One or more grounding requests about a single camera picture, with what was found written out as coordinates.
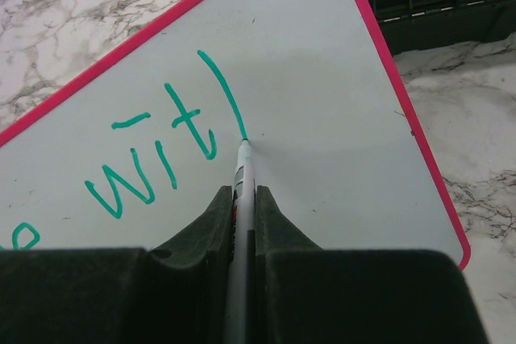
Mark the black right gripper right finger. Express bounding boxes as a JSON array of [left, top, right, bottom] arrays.
[[253, 186, 488, 343]]

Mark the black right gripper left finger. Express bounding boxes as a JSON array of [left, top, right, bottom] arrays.
[[1, 186, 232, 343]]

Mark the white marker pen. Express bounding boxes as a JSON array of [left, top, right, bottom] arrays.
[[223, 139, 256, 343]]

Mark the pink framed whiteboard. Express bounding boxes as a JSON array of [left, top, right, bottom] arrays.
[[1, 0, 471, 267]]

